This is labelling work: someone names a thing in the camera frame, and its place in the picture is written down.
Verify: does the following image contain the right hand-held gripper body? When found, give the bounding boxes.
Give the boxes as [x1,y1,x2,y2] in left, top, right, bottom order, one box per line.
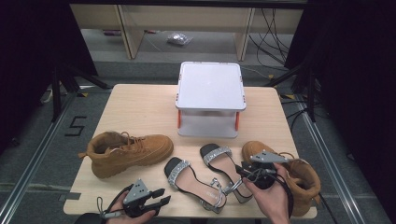
[246,149,289,190]

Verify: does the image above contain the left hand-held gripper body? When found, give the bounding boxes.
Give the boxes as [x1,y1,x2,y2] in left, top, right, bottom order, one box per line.
[122,178,153,218]

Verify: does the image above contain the black rhinestone strap sandal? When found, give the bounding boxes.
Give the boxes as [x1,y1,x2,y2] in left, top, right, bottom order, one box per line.
[199,143,254,204]
[163,156,227,215]

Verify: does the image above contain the tan suede lace-up boot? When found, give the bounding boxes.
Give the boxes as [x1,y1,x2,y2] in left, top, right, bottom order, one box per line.
[78,131,175,180]
[241,140,321,217]

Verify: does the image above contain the white two-tier shoe rack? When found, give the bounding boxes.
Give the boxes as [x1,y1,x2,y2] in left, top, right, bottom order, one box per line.
[175,61,247,139]

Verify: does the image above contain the person's left hand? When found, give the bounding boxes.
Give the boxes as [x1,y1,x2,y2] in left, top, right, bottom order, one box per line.
[106,190,157,224]

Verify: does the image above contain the person's right hand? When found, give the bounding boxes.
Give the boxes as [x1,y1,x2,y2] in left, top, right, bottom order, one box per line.
[242,162,292,224]

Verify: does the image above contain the black metal stand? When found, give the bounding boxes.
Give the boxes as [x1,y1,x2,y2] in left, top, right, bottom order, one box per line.
[264,59,318,124]
[50,60,113,122]

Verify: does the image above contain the black curtain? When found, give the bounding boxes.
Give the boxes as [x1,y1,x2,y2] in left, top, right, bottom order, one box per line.
[0,0,99,157]
[284,0,396,216]

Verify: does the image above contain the clear plastic bag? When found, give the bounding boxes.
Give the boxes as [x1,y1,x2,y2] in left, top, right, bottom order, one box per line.
[166,32,194,47]

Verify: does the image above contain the white shelving unit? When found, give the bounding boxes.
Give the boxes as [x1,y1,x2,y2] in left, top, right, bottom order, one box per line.
[68,3,304,62]

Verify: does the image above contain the left hand-held gripper black cable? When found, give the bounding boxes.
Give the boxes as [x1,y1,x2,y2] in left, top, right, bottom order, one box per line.
[96,184,134,220]

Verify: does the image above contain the hand-held gripper black cable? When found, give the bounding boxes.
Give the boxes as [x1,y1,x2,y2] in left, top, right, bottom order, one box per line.
[248,167,339,224]
[96,184,134,220]

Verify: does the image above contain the right hand-held gripper black cable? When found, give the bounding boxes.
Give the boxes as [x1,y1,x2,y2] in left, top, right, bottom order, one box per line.
[248,167,339,224]

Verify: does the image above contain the aluminium floor rail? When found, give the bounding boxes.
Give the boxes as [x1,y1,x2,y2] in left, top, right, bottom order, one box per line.
[78,84,113,91]
[295,96,367,224]
[0,92,78,224]

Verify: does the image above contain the white floor cable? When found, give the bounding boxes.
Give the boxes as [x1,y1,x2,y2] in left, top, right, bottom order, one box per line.
[40,88,55,105]

